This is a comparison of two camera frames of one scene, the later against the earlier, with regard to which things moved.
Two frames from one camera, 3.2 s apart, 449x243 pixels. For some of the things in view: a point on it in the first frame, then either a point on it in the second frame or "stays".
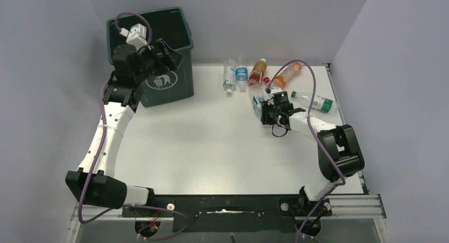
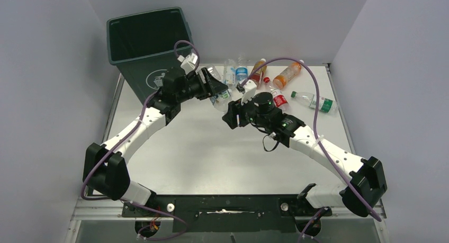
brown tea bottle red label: (258, 70) stays
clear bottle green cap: (319, 102) stays
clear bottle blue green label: (258, 94) → (222, 101)
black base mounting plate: (231, 213) stays
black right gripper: (266, 119) → (236, 109)
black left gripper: (171, 60) → (215, 86)
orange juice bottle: (288, 72) stays
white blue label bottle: (229, 76) stays
